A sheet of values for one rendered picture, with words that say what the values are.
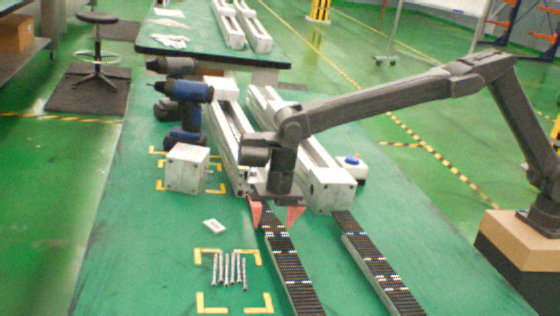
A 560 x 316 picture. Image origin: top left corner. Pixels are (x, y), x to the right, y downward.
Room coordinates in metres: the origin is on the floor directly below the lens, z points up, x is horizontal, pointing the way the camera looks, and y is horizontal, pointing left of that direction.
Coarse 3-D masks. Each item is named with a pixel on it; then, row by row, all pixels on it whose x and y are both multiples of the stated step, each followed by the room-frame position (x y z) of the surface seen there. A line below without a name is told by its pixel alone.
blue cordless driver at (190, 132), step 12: (156, 84) 1.39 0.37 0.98; (168, 84) 1.38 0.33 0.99; (180, 84) 1.38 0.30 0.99; (192, 84) 1.39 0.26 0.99; (204, 84) 1.40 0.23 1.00; (168, 96) 1.38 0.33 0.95; (180, 96) 1.38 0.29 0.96; (192, 96) 1.37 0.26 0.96; (204, 96) 1.38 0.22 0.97; (180, 108) 1.40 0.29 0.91; (192, 108) 1.39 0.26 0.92; (192, 120) 1.39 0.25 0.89; (168, 132) 1.41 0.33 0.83; (180, 132) 1.38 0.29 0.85; (192, 132) 1.38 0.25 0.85; (168, 144) 1.37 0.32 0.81; (192, 144) 1.37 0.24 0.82; (204, 144) 1.40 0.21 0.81
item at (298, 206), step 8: (280, 200) 0.96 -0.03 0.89; (288, 200) 0.96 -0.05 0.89; (296, 200) 0.97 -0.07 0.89; (304, 200) 1.00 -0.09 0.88; (288, 208) 1.02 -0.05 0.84; (296, 208) 0.98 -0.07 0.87; (304, 208) 0.98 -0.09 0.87; (288, 216) 1.01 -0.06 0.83; (296, 216) 0.98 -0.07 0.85; (288, 224) 1.00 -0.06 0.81
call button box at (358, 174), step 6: (336, 162) 1.38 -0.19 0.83; (342, 162) 1.36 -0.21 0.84; (348, 162) 1.36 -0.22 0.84; (360, 162) 1.38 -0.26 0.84; (348, 168) 1.33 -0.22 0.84; (354, 168) 1.34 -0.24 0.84; (360, 168) 1.34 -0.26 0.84; (366, 168) 1.35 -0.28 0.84; (354, 174) 1.34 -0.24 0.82; (360, 174) 1.34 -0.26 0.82; (366, 174) 1.35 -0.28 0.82; (354, 180) 1.34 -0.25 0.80; (360, 180) 1.35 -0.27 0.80
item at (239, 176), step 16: (208, 112) 1.69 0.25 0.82; (224, 112) 1.66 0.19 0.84; (240, 112) 1.60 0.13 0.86; (224, 128) 1.42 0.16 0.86; (240, 128) 1.50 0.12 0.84; (224, 144) 1.36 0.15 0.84; (224, 160) 1.33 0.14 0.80; (240, 176) 1.16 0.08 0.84; (256, 176) 1.20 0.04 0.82; (240, 192) 1.17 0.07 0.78
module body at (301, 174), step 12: (252, 96) 1.90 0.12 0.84; (264, 96) 1.98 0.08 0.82; (276, 96) 1.87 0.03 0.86; (252, 108) 1.85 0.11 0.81; (264, 108) 1.70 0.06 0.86; (264, 120) 1.67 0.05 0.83; (300, 144) 1.46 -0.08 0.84; (312, 144) 1.41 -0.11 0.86; (300, 156) 1.30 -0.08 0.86; (312, 156) 1.39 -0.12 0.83; (324, 156) 1.32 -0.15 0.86; (300, 168) 1.27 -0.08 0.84; (300, 180) 1.25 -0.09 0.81
